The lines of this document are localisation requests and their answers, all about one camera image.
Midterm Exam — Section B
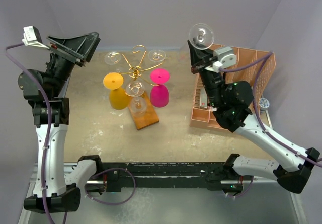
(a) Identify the clear wine glass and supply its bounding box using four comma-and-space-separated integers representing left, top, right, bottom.
148, 49, 166, 62
125, 80, 147, 117
104, 51, 121, 65

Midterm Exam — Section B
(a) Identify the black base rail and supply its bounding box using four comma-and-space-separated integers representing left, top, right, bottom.
90, 162, 251, 193

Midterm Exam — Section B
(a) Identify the clear wine glass front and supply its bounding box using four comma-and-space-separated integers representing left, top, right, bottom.
125, 80, 147, 117

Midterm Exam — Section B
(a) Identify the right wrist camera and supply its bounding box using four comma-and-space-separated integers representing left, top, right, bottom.
205, 46, 237, 73

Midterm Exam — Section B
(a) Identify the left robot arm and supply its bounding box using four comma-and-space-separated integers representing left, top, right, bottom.
18, 32, 104, 213

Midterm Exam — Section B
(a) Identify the magenta plastic goblet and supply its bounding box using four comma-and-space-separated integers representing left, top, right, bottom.
150, 68, 170, 108

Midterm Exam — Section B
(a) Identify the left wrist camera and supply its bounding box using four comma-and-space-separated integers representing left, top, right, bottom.
22, 26, 49, 49

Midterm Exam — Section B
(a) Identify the yellow plastic goblet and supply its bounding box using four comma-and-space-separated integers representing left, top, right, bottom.
103, 72, 130, 110

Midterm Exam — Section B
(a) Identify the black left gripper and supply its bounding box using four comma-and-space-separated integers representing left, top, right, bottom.
45, 32, 99, 98

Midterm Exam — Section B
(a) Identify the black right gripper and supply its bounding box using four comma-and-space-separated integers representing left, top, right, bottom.
190, 38, 224, 107

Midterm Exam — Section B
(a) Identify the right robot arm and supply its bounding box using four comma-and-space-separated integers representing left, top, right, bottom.
187, 40, 321, 194

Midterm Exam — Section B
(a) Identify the gold wire glass rack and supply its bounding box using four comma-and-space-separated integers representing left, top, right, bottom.
111, 45, 165, 86

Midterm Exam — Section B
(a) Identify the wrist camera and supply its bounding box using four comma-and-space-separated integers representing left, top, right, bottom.
205, 46, 237, 73
22, 26, 49, 49

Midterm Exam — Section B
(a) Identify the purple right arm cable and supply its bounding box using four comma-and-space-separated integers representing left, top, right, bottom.
218, 51, 322, 199

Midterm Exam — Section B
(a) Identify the peach plastic file organizer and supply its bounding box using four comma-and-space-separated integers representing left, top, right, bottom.
190, 44, 276, 132

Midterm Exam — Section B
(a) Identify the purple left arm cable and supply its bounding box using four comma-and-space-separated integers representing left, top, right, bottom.
5, 42, 136, 224

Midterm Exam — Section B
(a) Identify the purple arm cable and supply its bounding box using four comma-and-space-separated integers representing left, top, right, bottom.
5, 42, 136, 224
218, 51, 322, 199

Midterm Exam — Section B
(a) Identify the wooden rack base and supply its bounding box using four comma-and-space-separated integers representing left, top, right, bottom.
128, 92, 159, 130

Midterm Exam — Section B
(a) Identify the clear champagne flute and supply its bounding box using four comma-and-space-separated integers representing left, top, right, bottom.
189, 23, 214, 50

